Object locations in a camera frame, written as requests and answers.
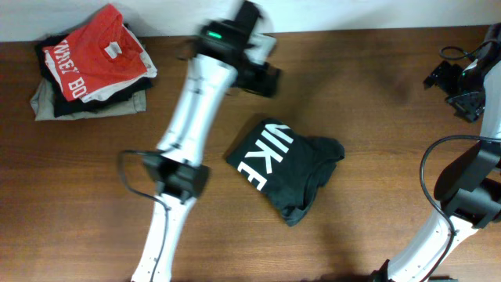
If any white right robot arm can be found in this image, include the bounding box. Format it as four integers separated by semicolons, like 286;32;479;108
369;23;500;281

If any red folded t-shirt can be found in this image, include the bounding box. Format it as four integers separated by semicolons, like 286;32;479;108
41;3;148;103

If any dark green t-shirt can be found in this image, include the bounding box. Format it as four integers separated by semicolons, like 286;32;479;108
225;118;345;226

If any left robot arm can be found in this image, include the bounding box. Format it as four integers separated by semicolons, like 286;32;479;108
131;22;280;281

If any black folded shirt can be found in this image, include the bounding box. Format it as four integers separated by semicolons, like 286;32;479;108
34;23;154;119

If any white folded shirt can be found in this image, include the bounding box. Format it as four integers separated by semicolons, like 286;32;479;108
43;27;158;104

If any olive grey folded garment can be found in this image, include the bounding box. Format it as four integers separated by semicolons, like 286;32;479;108
30;45;147;122

